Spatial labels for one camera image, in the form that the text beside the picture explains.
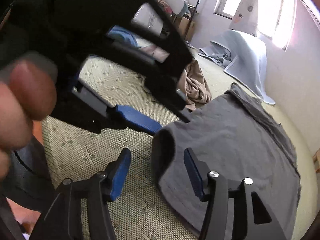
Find dark grey smile sweatshirt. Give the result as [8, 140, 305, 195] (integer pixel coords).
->
[151, 83, 301, 239]

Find person left hand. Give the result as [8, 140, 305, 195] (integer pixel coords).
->
[1, 60, 56, 178]

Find blue garment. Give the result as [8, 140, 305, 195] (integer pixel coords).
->
[108, 25, 138, 47]

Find pink garment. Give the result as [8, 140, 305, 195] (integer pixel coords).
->
[181, 59, 212, 111]

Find cardboard box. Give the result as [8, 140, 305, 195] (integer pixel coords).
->
[174, 17, 195, 42]

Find light blue blanket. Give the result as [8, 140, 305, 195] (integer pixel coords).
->
[198, 30, 276, 105]

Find wooden headboard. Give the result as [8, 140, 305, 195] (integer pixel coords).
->
[312, 149, 320, 173]

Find pineapple print curtain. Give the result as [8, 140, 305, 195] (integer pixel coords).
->
[229, 0, 258, 37]

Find window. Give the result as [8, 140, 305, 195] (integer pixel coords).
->
[215, 0, 297, 50]

